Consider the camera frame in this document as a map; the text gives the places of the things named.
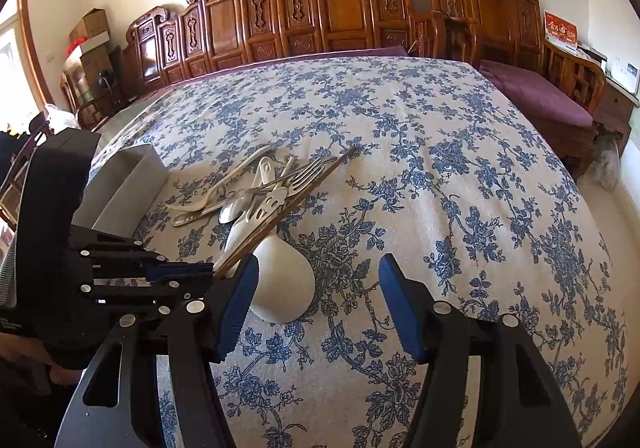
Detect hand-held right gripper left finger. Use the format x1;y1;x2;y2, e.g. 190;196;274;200
54;253;261;448

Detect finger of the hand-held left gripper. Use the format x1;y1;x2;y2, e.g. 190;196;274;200
69;224;168;269
77;262;216;323

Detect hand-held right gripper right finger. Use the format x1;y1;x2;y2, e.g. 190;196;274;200
378;253;583;448

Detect metal fork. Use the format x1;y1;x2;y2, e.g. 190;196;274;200
200;155;327;209
173;163;321;227

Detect white plastic ladle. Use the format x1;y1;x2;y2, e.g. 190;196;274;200
227;232;317;325

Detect grey metal utensil tray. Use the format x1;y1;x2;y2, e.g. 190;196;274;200
80;144;169;237

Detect white slotted spoon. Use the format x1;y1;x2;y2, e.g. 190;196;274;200
225;188;290;253

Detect metal spoon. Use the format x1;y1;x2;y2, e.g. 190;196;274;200
219;158;337;225

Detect long white plastic spoon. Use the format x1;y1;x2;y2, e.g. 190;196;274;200
166;146;272;213

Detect brown wooden chopstick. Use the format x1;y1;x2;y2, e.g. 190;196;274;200
214;146;355;273
218;149;358;279

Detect person's left hand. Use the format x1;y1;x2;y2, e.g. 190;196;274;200
0;330;86;386

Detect wooden dining chair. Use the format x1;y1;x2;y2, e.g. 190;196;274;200
0;120;53;229

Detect white plastic bag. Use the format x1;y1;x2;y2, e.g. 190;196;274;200
45;102;82;131

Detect large cardboard box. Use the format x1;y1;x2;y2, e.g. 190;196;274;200
75;45;122;91

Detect blue floral tablecloth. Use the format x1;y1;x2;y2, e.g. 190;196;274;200
90;56;631;448

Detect brown cardboard box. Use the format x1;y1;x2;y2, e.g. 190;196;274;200
69;8;110;46

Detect purple sofa cushion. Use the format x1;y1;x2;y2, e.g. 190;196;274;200
132;45;408;101

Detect clear plastic bag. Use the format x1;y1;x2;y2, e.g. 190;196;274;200
582;128;624;189

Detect purple armchair cushion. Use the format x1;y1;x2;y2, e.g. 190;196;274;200
479;58;595;127

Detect wooden side table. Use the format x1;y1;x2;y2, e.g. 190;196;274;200
592;72;640;145

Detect red sign card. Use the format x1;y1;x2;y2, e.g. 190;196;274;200
544;10;580;53

